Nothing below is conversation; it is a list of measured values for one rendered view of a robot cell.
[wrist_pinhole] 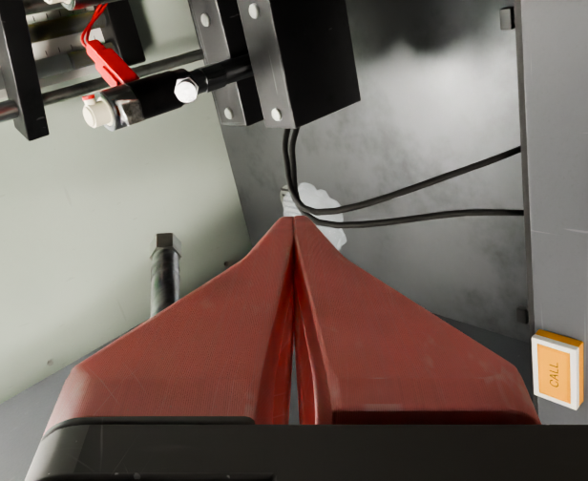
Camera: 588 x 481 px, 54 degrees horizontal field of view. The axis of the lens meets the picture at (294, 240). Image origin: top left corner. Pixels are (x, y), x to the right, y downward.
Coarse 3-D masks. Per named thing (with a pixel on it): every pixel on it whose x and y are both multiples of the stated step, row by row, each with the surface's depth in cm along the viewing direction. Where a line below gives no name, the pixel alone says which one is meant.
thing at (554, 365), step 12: (552, 336) 39; (564, 336) 39; (540, 348) 39; (552, 348) 38; (540, 360) 40; (552, 360) 39; (564, 360) 38; (540, 372) 40; (552, 372) 39; (564, 372) 39; (540, 384) 40; (552, 384) 40; (564, 384) 39; (552, 396) 40; (564, 396) 39
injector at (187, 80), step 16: (224, 64) 45; (240, 64) 46; (144, 80) 41; (160, 80) 41; (176, 80) 42; (192, 80) 41; (208, 80) 44; (224, 80) 45; (96, 96) 40; (112, 96) 39; (128, 96) 39; (144, 96) 40; (160, 96) 41; (176, 96) 42; (192, 96) 40; (112, 112) 39; (144, 112) 40; (160, 112) 42; (112, 128) 40
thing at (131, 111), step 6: (126, 102) 36; (132, 102) 37; (126, 108) 36; (132, 108) 37; (138, 108) 37; (126, 114) 36; (132, 114) 37; (138, 114) 37; (126, 120) 37; (132, 120) 37; (138, 120) 37
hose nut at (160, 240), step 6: (156, 234) 40; (162, 234) 40; (168, 234) 40; (156, 240) 40; (162, 240) 40; (168, 240) 40; (174, 240) 40; (150, 246) 41; (156, 246) 39; (162, 246) 39; (168, 246) 39; (174, 246) 40; (180, 246) 41; (150, 252) 40; (180, 252) 40; (150, 258) 40
